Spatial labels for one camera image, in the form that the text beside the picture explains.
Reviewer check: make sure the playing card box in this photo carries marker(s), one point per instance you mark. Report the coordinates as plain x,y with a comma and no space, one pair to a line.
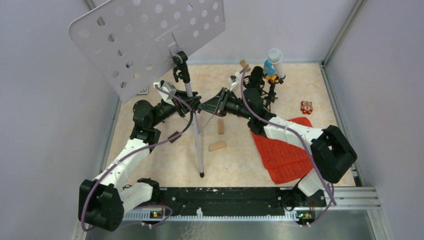
145,91

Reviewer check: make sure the white tube on tripod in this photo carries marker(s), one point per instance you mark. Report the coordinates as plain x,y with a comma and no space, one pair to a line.
275,58

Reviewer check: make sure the black microphone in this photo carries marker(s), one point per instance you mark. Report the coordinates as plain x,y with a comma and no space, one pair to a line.
255,80

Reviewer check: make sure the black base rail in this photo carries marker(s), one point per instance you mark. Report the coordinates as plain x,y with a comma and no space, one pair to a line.
233,201

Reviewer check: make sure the black mic tripod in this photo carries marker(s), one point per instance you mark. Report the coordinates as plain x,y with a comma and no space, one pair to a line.
270,96

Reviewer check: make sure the light wooden block middle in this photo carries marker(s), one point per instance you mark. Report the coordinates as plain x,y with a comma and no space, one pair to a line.
221,126

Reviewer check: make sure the light wooden block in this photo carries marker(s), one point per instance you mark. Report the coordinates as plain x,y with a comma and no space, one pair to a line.
221,126
217,146

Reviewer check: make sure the wooden block at back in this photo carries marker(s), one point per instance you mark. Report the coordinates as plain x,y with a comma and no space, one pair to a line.
244,64

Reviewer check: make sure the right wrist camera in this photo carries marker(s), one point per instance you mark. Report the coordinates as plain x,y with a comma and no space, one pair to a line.
235,81

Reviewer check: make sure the red owl toy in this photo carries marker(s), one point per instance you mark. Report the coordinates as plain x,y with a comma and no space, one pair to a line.
306,107

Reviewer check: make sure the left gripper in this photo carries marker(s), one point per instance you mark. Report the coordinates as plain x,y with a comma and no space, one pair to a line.
178,105

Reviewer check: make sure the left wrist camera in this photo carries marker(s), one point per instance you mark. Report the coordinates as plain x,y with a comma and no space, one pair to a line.
166,90

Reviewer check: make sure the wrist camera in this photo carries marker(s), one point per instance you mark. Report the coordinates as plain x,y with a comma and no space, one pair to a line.
166,90
235,81

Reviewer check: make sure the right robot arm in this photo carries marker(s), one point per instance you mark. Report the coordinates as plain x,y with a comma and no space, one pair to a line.
328,149

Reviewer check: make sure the dark brown block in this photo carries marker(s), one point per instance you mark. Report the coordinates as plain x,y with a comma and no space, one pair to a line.
174,136

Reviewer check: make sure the white music stand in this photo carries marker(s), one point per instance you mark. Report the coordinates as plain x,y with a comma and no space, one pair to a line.
133,43

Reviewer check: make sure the blue yellow toy block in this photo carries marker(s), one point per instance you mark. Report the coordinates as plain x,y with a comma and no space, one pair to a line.
270,73

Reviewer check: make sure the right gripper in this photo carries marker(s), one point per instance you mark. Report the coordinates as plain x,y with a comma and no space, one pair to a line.
217,105

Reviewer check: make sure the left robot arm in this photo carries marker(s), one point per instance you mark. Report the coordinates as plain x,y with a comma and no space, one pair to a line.
103,201

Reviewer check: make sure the light wooden block front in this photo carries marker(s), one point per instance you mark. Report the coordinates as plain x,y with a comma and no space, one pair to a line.
217,146

